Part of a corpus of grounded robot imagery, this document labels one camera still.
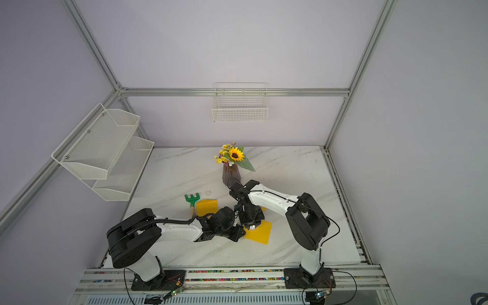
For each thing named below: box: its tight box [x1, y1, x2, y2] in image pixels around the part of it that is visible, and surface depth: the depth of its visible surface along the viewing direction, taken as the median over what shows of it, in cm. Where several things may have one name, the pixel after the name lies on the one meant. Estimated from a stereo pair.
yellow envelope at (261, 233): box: [244, 219, 272, 245], surface depth 86 cm
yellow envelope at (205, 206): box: [195, 199, 220, 220], surface depth 97 cm
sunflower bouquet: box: [214, 142, 256, 173], surface depth 85 cm
